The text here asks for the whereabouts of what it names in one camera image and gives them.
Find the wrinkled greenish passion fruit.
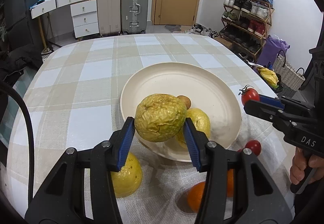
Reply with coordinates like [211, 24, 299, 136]
[134, 93, 187, 142]

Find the red tomato with stem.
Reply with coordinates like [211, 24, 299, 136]
[238, 85, 260, 106]

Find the black jacket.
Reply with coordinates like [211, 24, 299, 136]
[1, 44, 43, 81]

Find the purple plastic bag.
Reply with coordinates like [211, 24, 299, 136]
[256, 35, 290, 67]

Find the small longan in plate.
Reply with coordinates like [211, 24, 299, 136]
[177, 95, 191, 109]

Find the beige suitcase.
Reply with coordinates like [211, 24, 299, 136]
[97, 0, 121, 35]

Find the black refrigerator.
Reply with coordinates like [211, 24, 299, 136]
[4, 0, 43, 51]

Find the silver aluminium suitcase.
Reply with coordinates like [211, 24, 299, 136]
[121, 0, 148, 34]

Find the orange mandarin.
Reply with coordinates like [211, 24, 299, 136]
[187, 181, 205, 213]
[226, 169, 234, 198]

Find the smooth yellow passion fruit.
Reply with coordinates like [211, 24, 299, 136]
[111, 152, 143, 198]

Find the cream round plate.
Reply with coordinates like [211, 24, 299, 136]
[120, 62, 242, 163]

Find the person's right hand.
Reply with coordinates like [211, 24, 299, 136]
[290, 147, 324, 185]

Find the yellow passion fruit in plate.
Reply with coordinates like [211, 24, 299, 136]
[175, 108, 211, 149]

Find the black cable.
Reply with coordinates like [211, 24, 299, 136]
[0, 80, 35, 204]

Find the beige checkered tablecloth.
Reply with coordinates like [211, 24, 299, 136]
[6, 33, 297, 224]

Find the white drawer desk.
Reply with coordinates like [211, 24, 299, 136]
[30, 0, 99, 39]

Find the woven tote basket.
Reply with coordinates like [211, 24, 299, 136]
[273, 50, 305, 91]

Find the wooden shoe rack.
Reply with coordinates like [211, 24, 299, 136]
[219, 0, 275, 61]

